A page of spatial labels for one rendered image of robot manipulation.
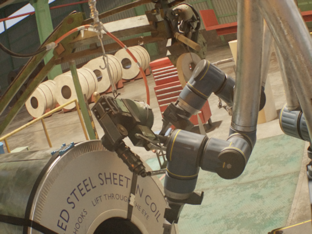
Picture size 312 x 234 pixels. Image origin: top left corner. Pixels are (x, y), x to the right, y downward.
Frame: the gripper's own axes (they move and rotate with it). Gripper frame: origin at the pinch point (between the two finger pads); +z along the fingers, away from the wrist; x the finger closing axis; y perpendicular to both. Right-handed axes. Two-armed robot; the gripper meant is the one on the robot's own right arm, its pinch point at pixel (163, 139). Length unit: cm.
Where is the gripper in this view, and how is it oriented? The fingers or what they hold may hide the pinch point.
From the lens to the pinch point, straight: 186.6
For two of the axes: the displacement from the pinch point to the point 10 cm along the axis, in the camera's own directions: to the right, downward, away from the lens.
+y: 5.6, 1.3, 8.2
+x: -6.2, -5.9, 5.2
